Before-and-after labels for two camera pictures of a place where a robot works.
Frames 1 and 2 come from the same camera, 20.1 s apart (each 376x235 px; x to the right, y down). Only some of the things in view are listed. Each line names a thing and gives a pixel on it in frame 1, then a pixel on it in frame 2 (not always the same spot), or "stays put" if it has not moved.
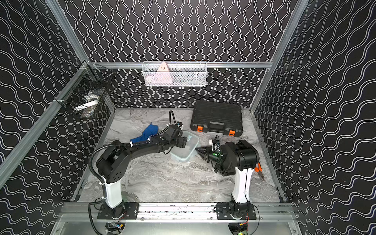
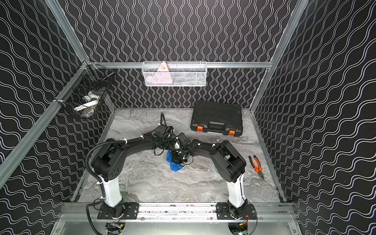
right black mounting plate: [223, 212] stays put
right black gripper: [206, 150] to [174, 159]
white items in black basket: [89, 101] stays put
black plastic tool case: [212, 116] stays put
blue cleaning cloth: [150, 129] to [175, 166]
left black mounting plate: [132, 209] stays put
